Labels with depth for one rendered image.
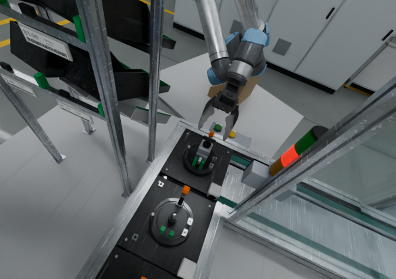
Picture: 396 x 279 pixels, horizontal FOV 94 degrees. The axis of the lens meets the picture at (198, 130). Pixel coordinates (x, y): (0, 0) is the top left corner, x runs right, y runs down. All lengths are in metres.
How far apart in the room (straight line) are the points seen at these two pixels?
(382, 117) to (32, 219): 0.93
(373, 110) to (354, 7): 3.29
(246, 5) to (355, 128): 0.76
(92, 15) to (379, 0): 3.51
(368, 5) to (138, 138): 3.32
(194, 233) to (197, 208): 0.08
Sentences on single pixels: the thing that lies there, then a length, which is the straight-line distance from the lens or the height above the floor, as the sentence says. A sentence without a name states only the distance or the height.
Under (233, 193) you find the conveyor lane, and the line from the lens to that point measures 0.82.
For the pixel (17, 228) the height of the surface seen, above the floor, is 0.86.
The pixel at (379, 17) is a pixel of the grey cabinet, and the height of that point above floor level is 1.18.
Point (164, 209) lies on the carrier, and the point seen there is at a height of 0.99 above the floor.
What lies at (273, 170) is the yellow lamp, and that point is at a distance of 0.48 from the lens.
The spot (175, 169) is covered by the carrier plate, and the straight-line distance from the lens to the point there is 0.74.
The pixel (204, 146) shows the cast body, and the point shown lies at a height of 1.09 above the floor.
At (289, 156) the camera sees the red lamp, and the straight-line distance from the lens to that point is 0.44.
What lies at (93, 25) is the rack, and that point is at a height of 1.50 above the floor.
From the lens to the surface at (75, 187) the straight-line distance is 0.87.
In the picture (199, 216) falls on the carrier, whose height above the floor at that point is 0.97.
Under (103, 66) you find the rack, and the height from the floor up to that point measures 1.44.
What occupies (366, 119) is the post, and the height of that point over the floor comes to 1.50.
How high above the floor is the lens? 1.63
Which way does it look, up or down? 50 degrees down
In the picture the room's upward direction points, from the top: 19 degrees clockwise
